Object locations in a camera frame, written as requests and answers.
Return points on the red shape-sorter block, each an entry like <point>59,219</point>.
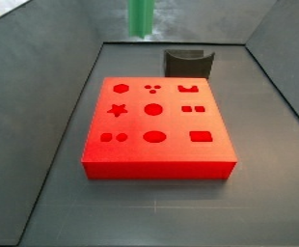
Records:
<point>157,129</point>

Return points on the black curved fixture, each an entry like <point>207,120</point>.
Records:
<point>187,63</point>

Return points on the green star-profile bar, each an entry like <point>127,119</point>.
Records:
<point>140,17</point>

